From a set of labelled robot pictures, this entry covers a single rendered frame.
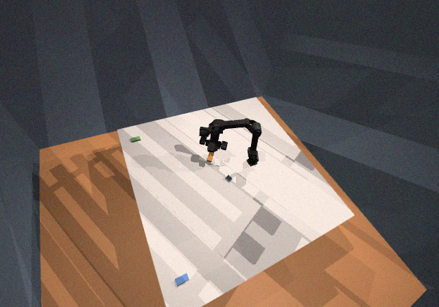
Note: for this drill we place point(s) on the blue rectangular block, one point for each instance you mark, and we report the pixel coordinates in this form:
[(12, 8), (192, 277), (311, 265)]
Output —
[(181, 279)]

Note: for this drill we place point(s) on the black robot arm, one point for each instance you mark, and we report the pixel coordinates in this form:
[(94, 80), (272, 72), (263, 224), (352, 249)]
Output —
[(218, 126)]

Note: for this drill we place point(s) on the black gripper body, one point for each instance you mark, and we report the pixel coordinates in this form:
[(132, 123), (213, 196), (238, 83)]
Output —
[(222, 144)]

